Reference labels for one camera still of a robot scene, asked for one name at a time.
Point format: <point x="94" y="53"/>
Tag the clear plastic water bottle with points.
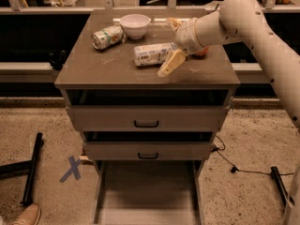
<point x="153" y="54"/>

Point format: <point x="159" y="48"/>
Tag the grey drawer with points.
<point x="148" y="145"/>
<point x="148" y="193"/>
<point x="147" y="110"/>

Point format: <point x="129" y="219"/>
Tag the black clamp knob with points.
<point x="57" y="60"/>

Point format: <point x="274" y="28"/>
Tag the orange fruit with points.
<point x="203" y="52"/>

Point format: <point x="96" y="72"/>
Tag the grey drawer cabinet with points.
<point x="114" y="69"/>

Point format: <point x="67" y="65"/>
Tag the black stand leg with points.
<point x="27" y="168"/>
<point x="275" y="175"/>

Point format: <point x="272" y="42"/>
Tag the green white soda can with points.
<point x="107" y="37"/>

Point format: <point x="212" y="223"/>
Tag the tan shoe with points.
<point x="30" y="216"/>

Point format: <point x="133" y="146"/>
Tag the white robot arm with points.
<point x="243" y="21"/>

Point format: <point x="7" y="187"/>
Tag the black stand leg right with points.
<point x="275" y="175"/>

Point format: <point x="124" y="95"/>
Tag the middle grey drawer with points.
<point x="148" y="145"/>

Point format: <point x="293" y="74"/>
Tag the black stand leg left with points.
<point x="27" y="168"/>

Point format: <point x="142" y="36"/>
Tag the white ceramic bowl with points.
<point x="135" y="26"/>

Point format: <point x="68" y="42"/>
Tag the blue tape cross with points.
<point x="73" y="170"/>

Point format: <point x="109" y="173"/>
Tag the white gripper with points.
<point x="186" y="37"/>

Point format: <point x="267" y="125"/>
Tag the bottom grey drawer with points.
<point x="148" y="193"/>

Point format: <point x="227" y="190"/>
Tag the top grey drawer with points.
<point x="147" y="110"/>

